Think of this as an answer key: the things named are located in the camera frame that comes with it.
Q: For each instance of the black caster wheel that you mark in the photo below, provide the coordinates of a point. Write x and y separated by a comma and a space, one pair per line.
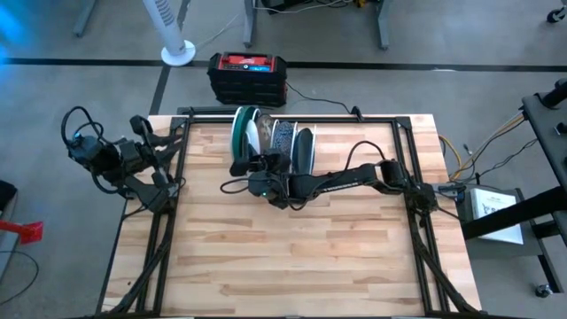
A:
556, 15
543, 290

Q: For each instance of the red plastic object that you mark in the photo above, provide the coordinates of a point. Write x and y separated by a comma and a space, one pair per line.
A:
26, 231

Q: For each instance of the black equipment stand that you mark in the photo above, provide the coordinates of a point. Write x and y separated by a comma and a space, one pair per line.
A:
549, 128

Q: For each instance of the blue patterned plate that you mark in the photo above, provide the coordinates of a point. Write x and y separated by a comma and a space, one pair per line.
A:
283, 139

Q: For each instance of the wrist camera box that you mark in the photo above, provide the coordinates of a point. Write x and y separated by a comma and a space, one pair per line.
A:
241, 167
131, 151

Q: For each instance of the grey cart shelf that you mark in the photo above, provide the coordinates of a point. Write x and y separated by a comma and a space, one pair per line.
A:
500, 250

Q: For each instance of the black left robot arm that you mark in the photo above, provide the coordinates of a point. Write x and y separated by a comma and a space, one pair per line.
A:
144, 192

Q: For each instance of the grey desk leg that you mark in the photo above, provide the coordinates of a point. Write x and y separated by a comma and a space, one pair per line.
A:
383, 24
84, 17
249, 22

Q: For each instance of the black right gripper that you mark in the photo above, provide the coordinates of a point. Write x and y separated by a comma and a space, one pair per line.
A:
266, 184

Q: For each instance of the red black power station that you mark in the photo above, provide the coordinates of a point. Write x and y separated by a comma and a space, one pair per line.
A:
246, 84

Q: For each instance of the white manual booklet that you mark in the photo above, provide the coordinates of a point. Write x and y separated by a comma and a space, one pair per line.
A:
496, 215

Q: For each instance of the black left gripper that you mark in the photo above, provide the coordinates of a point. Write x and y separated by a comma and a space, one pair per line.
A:
116, 163

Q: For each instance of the large dark green bowl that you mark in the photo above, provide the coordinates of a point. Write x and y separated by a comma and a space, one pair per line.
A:
239, 133

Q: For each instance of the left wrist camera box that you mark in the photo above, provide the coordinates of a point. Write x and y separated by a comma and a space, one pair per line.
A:
131, 151

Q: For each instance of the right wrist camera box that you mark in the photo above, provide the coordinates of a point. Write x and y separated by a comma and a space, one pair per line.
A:
241, 167

